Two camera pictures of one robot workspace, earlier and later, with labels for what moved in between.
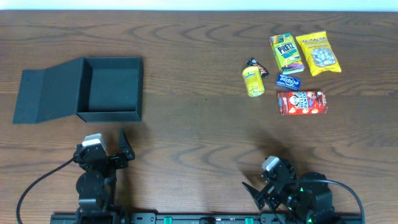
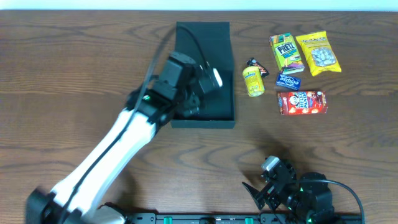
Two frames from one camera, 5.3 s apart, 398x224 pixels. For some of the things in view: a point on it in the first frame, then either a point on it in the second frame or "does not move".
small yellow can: (254, 80) does not move
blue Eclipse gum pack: (288, 82) does not move
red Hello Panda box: (302, 102) does not move
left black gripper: (109, 159) -> (191, 104)
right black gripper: (269, 193) does not move
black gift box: (95, 89) -> (217, 109)
